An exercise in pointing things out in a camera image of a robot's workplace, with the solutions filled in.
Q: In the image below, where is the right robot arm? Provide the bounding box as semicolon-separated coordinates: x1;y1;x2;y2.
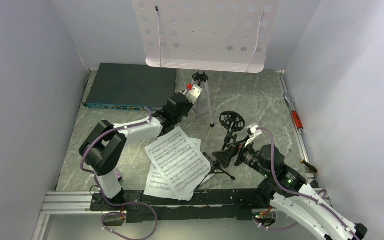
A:
212;143;368;240

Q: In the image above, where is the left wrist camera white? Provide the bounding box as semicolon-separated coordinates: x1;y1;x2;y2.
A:
183;84;203;105

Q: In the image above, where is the dark network switch box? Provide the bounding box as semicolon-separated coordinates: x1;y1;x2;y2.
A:
83;63;177;111

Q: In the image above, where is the purple glitter tube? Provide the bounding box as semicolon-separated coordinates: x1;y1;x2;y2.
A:
114;170;123;182

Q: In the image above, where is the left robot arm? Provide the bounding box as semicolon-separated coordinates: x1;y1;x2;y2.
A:
79;90;201;210

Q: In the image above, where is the black microphone tripod with shockmount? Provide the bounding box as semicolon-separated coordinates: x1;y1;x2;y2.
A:
195;110;246;190

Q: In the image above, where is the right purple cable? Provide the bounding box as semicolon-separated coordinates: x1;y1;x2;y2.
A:
253;126;362;240

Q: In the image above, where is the lilac perforated music stand desk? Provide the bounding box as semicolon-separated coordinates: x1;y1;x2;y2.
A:
132;0;280;74

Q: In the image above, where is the aluminium frame rail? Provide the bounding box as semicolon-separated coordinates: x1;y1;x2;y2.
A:
40;191;92;215

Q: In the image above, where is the yellow handled screwdriver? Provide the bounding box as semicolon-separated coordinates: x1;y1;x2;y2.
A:
288;149;319;174

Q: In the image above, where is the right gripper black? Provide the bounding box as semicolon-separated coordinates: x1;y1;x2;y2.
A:
212;135;272;178

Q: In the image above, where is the red handled wrench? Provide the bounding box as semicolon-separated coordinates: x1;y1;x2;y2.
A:
283;92;305;135

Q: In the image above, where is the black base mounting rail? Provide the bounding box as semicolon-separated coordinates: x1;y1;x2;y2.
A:
90;188;287;223

